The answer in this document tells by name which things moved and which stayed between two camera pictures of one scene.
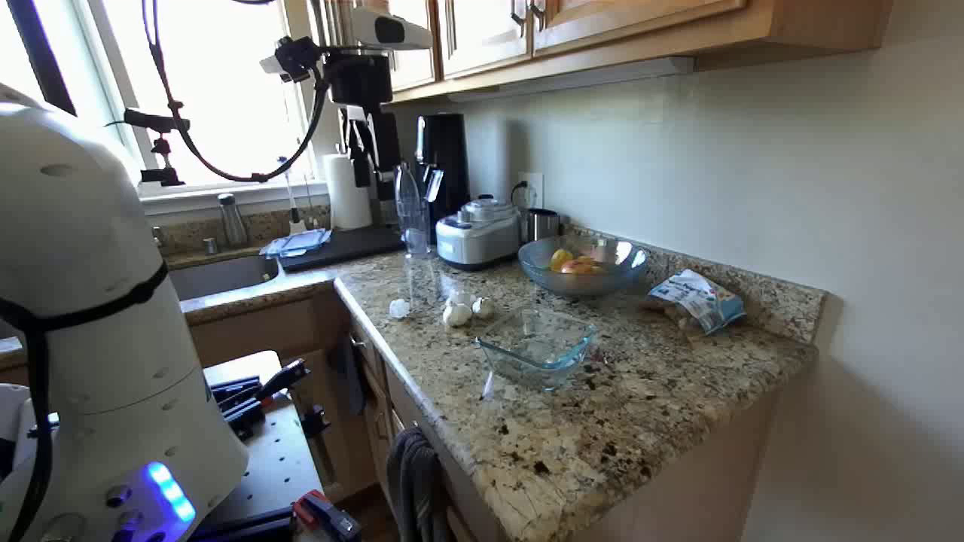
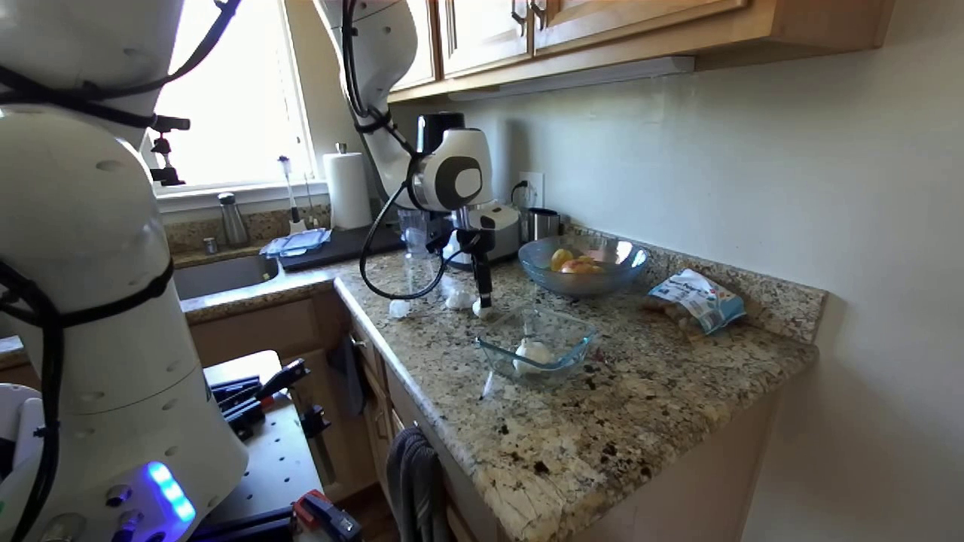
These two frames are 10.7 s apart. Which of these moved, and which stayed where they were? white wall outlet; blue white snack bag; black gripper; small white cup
Moved: black gripper
Stayed: small white cup; white wall outlet; blue white snack bag
